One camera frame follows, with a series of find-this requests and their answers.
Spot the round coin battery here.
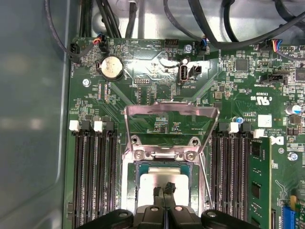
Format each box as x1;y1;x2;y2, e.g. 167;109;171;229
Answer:
99;55;125;82

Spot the silver CPU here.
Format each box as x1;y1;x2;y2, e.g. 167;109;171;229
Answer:
134;161;196;212

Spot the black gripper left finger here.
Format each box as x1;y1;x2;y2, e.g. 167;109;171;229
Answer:
77;187;166;229

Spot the metal socket cover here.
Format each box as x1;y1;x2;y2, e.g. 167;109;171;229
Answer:
124;101;221;159

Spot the thick black internal cable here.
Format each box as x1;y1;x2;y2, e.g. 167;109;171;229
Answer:
188;0;305;48

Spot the thin grey internal cable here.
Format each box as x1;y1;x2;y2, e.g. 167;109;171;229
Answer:
44;0;96;63

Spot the thin metal locking lever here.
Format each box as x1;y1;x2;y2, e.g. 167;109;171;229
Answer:
199;151;215;209

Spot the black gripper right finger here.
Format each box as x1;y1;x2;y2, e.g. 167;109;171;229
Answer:
165;181;263;229

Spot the green RAM stick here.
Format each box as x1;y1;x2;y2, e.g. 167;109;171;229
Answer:
247;137;274;229

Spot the green motherboard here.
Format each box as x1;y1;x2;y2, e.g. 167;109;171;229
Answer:
61;35;305;229

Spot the blue expansion slot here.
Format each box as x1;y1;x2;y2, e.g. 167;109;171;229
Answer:
282;194;297;229

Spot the CPU socket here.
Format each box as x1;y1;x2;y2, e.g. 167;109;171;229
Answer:
120;135;210;215

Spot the black PC case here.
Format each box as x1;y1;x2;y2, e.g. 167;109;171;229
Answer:
0;0;305;229

